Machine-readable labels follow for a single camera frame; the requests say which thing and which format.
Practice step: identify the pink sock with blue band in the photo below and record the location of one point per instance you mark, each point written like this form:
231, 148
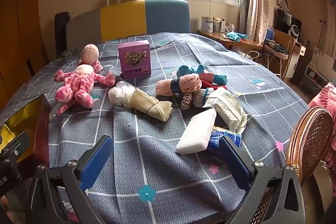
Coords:
189, 83

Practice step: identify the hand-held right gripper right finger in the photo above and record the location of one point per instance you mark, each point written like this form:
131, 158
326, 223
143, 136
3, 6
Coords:
236, 163

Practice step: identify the gold-lined brown box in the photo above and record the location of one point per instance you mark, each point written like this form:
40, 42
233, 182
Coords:
26, 113

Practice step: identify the white cabinet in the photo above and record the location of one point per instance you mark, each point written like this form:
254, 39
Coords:
295, 61

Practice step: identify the cream towel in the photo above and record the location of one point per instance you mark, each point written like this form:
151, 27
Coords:
149, 104

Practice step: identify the blue plush elephant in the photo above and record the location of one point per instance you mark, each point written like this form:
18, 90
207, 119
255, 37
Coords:
183, 71

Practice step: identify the white desk fan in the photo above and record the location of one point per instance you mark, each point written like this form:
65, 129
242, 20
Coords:
296, 33

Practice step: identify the pink spotted plush giraffe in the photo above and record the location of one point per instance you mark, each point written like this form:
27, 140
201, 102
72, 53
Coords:
78, 82

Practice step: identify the pink ruffled cloth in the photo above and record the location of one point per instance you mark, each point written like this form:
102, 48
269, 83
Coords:
325, 103

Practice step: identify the wooden chair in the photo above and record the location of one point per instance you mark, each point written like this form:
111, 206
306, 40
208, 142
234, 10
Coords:
282, 40

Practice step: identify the wooden desk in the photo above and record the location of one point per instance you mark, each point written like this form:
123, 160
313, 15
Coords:
218, 38

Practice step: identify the blue tissue pack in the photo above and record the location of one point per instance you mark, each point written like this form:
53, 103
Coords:
218, 138

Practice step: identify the white plastic-wrapped bundle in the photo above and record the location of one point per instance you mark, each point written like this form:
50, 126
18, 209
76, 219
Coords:
119, 92

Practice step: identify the teal plush toy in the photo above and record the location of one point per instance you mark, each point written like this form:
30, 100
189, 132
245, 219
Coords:
233, 36

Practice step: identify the white wipes packet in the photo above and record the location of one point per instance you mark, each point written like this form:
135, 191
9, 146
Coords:
228, 108

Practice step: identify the pink scrunchie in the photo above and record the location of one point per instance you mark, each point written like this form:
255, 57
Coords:
185, 104

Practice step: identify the white foam block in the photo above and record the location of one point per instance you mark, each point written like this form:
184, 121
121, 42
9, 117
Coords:
194, 134

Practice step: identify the rattan chair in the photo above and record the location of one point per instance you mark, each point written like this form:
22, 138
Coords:
309, 134

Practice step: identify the black monitor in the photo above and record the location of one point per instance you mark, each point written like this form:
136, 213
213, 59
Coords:
283, 20

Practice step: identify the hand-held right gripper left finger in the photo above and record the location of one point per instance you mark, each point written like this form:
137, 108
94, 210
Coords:
95, 161

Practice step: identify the grey yellow blue headboard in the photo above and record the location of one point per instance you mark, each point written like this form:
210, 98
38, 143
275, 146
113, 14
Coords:
118, 19

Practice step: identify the purple cardboard box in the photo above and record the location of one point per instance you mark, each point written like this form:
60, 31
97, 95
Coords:
134, 61

